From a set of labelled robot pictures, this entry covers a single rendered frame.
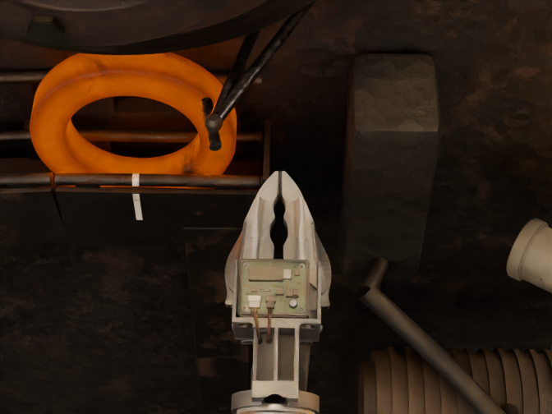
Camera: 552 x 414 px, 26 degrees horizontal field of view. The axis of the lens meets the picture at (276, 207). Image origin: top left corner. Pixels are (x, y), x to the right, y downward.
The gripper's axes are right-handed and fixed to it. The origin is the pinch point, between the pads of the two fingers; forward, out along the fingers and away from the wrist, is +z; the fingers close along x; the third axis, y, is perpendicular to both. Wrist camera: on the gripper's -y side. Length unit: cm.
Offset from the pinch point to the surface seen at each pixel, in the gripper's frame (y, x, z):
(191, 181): -4.9, 8.2, 2.3
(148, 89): 5.1, 11.4, 7.0
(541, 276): -6.2, -23.9, -5.8
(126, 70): 7.1, 13.1, 7.9
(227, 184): -5.0, 4.9, 2.2
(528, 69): -2.4, -22.9, 13.1
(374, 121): 3.3, -8.1, 5.1
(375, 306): -13.8, -9.4, -7.0
